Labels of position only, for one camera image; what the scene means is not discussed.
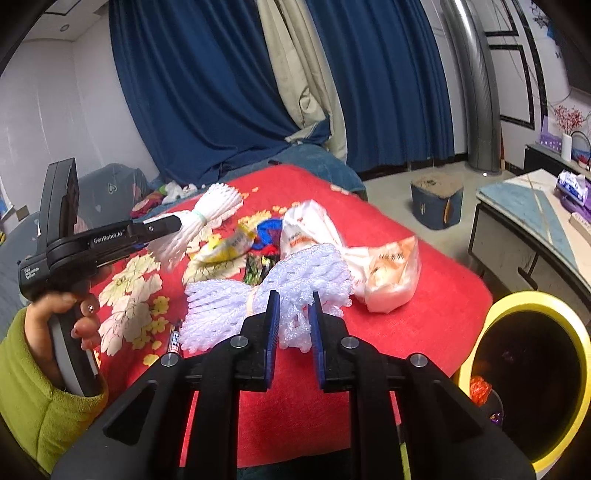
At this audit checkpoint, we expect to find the white foam net bundle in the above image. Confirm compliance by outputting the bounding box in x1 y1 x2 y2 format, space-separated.
147 183 245 273

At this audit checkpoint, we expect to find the purple box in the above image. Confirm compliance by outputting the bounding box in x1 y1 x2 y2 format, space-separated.
539 115 562 148

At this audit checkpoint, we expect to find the narrow blue curtain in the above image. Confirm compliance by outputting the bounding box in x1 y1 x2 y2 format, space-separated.
305 0 455 172

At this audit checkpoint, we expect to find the purple tissue pack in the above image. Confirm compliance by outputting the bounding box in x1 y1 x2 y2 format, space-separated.
556 170 591 206

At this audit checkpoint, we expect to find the colourful clothes pile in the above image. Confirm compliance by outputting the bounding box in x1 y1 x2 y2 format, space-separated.
130 181 200 219

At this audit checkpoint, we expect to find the silver duct pipe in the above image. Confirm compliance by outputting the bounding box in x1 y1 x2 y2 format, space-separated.
441 0 502 176

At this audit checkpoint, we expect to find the dark snack wrapper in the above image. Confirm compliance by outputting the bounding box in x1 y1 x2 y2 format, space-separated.
245 254 278 287

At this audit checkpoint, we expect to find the lavender foam net bundle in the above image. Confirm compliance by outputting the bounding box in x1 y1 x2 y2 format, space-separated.
179 244 354 356

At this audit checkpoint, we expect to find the wide blue curtain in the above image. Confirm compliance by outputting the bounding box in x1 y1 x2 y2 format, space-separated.
108 0 331 186

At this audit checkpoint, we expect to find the person's left forearm green sleeve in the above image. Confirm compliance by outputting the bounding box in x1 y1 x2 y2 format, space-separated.
0 307 110 476

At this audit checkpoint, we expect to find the white orange printed plastic bag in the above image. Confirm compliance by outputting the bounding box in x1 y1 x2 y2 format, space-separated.
346 235 422 315

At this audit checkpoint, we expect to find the red mesh bag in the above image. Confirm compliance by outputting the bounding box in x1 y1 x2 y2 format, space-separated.
468 375 493 407

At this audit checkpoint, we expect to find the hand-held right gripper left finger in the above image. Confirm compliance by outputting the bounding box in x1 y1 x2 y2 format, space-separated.
51 290 281 480

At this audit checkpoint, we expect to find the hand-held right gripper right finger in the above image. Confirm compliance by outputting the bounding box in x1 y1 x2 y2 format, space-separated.
308 291 536 480

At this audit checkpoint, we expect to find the yellow rimmed trash bin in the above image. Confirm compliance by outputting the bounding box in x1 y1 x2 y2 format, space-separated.
455 291 591 474

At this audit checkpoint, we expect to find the yellow snack wrapper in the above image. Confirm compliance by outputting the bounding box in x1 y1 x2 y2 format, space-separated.
194 229 257 265

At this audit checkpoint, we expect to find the white vase with red flowers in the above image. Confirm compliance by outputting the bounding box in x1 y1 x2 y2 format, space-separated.
551 105 586 162

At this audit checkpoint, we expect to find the person's left hand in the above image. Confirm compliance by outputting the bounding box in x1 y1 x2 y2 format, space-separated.
24 294 103 389

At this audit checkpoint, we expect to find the blue square stool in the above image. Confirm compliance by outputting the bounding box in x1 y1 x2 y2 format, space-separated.
411 174 464 230

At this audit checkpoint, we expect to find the beige curtain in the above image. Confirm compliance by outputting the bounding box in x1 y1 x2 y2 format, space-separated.
256 0 348 162

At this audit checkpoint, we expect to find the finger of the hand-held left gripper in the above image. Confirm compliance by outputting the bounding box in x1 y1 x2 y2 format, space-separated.
131 215 183 247

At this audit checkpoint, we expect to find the dark tv stand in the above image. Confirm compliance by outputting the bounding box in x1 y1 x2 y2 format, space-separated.
524 143 591 180

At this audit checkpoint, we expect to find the blue plastic bag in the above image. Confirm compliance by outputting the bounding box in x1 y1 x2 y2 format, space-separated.
252 218 283 252

